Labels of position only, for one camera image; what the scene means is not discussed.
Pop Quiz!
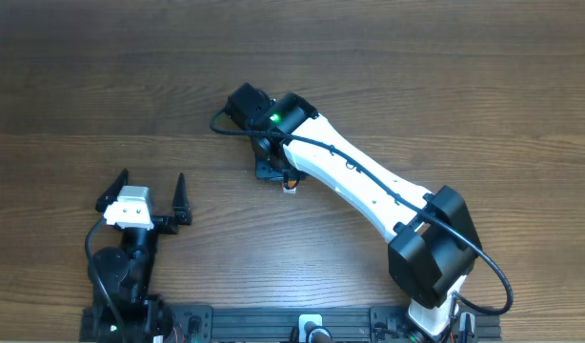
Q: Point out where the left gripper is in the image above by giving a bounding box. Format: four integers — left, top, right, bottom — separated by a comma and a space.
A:
94, 169, 193, 235

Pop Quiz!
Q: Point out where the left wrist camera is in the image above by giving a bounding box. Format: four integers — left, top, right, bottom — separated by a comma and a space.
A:
102, 185, 154, 231

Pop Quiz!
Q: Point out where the mounting rail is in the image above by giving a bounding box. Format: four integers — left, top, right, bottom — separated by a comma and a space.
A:
80, 304, 503, 343

